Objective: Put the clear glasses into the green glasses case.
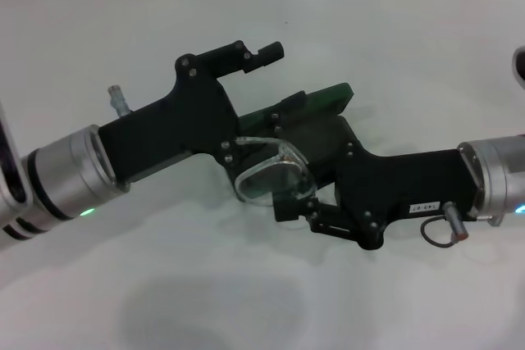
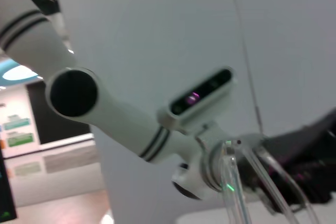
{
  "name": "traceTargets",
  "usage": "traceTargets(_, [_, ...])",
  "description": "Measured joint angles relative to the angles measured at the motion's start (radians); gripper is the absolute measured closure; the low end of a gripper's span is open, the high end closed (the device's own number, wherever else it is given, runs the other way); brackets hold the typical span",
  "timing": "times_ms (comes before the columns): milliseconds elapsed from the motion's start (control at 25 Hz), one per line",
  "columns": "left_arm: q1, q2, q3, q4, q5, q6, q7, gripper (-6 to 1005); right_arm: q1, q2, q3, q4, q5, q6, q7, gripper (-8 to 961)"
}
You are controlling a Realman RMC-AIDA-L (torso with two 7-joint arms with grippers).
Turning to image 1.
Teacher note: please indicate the green glasses case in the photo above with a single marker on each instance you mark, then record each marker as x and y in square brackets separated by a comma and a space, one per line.
[328, 96]

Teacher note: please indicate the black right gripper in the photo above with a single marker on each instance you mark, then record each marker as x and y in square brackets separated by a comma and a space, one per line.
[402, 186]

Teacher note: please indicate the silver right wrist plug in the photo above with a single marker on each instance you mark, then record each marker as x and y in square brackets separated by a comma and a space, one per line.
[457, 223]

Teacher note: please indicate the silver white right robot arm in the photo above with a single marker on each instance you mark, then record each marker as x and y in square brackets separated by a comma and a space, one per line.
[496, 174]

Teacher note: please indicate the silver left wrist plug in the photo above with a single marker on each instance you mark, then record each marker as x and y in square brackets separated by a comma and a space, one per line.
[119, 100]

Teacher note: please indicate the silver wrist plug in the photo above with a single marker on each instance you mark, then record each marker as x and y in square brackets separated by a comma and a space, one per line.
[457, 223]
[119, 100]

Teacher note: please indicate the clear white glasses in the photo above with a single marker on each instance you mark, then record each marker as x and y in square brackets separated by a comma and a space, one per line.
[266, 178]

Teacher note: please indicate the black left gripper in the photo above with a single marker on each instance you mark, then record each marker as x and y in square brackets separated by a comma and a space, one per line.
[172, 133]

